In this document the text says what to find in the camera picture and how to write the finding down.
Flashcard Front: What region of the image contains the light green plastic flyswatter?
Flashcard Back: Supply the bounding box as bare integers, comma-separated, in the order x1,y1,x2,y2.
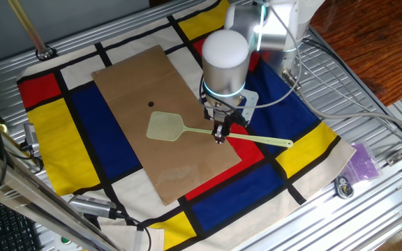
146,110,295,149

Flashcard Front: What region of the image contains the silver wrist mount bracket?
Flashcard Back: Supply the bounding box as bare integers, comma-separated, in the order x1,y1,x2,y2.
237,89,260,123

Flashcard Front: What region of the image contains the aluminium frame bar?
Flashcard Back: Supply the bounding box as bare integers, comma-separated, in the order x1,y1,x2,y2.
0,142,121,251

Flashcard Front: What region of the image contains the small round metal part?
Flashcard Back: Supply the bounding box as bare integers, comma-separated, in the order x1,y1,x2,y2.
334,174,355,200

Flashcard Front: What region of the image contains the black keyboard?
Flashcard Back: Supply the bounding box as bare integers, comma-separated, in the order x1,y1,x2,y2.
0,195,43,251

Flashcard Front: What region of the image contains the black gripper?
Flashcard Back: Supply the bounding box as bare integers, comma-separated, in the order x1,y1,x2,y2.
203,106,250,145

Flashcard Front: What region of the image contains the colour block cloth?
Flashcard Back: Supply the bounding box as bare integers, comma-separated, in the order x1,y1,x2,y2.
15,0,357,251

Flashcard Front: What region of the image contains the metal pole with ring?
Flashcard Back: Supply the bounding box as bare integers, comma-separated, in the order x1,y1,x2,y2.
7,0,57,62

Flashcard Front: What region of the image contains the small grey camera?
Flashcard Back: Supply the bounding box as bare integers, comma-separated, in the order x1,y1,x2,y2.
22,122,41,153

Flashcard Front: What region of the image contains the white box green button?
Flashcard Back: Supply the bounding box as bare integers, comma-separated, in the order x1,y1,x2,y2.
52,234,83,251

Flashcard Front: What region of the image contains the small metal corner bracket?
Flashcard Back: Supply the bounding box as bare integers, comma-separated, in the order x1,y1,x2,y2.
385,151,402,167

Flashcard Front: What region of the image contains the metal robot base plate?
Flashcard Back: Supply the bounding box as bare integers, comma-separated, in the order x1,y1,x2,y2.
291,41,315,84

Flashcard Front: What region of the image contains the silver ribbed camera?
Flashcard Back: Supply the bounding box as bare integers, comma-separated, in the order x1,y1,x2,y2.
68,194,118,220

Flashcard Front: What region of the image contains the brown cardboard sheet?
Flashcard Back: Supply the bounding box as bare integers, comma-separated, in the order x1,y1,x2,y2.
91,44,243,206

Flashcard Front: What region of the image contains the black camera cable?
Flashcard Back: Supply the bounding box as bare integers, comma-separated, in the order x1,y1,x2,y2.
115,208,153,251

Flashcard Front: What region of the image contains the grey base cable with connector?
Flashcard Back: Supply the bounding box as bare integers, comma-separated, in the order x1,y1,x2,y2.
281,68,402,137

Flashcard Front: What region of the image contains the purple plastic bag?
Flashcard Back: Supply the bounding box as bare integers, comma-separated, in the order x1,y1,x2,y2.
340,141,383,185

